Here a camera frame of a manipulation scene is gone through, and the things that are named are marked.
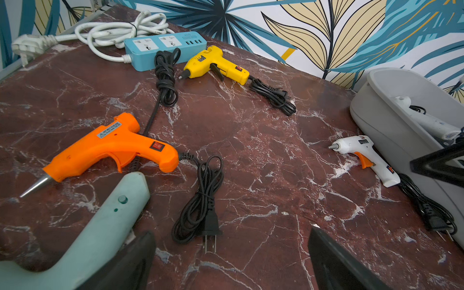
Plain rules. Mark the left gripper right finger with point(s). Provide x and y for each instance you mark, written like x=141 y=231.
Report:
x=336 y=269

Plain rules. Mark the yellow glue gun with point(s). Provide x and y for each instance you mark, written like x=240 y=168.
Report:
x=212 y=59

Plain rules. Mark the large white glue gun pink stick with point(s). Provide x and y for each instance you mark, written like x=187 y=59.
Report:
x=434 y=126

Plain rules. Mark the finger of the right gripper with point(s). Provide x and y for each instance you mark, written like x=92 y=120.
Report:
x=434 y=165

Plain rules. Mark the teal power strip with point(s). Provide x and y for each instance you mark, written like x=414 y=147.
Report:
x=142 y=50

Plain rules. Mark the grey plastic storage box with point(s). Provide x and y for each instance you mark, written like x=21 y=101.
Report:
x=400 y=139

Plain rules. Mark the small white glue gun orange trigger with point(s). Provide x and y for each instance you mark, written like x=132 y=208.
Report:
x=362 y=147

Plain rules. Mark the mint glue gun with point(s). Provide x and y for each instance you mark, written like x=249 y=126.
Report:
x=120 y=211

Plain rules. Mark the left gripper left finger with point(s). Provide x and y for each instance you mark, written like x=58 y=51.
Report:
x=108 y=268

